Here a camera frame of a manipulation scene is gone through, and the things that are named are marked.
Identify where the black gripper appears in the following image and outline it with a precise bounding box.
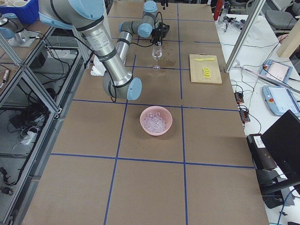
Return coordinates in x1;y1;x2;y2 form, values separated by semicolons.
151;24;163;44

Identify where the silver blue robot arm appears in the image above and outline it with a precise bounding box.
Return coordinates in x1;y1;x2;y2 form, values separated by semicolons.
38;0;142;101
116;1;169;62

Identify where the clear wine glass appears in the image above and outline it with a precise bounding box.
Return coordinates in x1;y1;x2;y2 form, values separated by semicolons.
152;45;162;71

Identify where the pile of clear ice cubes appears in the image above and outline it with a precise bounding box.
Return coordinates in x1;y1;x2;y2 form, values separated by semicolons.
142;112;166;133

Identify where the bamboo cutting board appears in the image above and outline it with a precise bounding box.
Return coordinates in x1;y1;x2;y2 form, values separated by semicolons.
189;54;222;84

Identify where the yellow plastic knife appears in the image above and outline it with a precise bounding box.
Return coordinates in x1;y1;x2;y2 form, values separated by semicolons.
194;58;215;61

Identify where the red cylinder bottle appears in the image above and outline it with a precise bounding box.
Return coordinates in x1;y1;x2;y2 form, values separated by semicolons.
213;0;224;21

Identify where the pink plastic bowl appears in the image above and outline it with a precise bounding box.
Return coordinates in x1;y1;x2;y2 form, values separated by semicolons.
140;106;173;136

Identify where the blue teach pendant far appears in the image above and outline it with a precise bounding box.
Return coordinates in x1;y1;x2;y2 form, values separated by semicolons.
260;59;293;83

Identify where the blue teach pendant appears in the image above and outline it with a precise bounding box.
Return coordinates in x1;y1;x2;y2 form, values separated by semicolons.
260;59;293;83
262;86;300;117

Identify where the grey office chair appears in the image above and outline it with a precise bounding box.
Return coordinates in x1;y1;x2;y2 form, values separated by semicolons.
265;0;300;32

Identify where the blue plastic bin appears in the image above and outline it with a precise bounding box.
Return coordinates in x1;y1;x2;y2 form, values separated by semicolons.
0;0;39;24

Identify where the blue teach pendant near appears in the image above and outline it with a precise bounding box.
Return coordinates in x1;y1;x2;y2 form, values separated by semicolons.
262;86;300;117

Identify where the black box device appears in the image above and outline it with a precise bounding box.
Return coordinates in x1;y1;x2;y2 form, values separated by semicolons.
247;134;277;171

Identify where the black monitor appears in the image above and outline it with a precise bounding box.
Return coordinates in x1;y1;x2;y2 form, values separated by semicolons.
261;110;300;175

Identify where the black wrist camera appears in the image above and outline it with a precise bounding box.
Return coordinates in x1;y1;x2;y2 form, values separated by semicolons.
160;23;170;38

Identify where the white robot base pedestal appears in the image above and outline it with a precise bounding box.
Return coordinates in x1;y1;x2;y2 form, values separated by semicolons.
90;56;106;76

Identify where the aluminium frame post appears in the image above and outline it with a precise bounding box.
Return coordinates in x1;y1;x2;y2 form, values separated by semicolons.
225;0;266;73

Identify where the aluminium side frame rack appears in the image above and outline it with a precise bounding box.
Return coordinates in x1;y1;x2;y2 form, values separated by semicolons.
0;22;91;225

